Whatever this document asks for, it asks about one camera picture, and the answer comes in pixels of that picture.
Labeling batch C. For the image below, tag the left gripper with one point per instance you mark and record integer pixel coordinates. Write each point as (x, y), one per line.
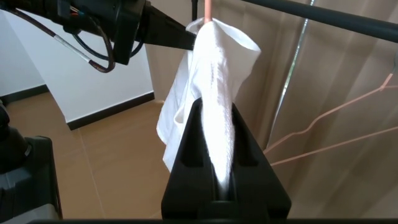
(124, 28)

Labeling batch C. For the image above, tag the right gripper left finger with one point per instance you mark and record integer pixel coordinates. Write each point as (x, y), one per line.
(189, 174)

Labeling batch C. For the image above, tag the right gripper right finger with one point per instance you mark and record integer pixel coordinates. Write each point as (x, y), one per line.
(255, 180)

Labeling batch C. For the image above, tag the white printed t-shirt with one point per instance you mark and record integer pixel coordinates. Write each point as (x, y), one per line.
(217, 77)

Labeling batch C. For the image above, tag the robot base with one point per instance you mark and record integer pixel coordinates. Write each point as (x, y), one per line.
(31, 186)

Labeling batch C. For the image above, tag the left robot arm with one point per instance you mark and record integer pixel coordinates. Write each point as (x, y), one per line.
(31, 6)

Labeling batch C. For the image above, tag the black clothes rack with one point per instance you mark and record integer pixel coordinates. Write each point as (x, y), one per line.
(342, 20)

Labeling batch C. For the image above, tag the beige curtain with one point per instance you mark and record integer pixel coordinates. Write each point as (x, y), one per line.
(326, 77)

